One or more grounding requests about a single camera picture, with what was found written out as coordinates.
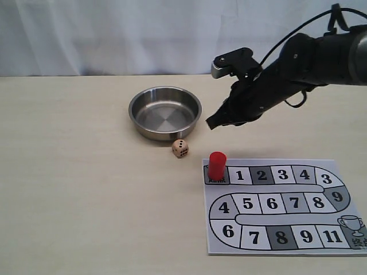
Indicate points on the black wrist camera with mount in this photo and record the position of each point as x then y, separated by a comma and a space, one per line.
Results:
239, 63

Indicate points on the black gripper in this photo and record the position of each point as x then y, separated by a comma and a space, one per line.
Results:
248, 100

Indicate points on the wooden die black pips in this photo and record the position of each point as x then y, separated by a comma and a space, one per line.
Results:
180, 148

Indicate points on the paper numbered game board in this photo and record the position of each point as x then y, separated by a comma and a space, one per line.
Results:
282, 207

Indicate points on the stainless steel round bowl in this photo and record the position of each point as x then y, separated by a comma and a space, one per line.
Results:
164, 113

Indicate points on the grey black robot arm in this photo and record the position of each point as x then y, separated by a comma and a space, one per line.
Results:
304, 63

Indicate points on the white curtain backdrop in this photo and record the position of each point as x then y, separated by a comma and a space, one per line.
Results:
76, 38

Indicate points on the red cylinder game piece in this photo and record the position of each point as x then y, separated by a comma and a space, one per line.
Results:
216, 166

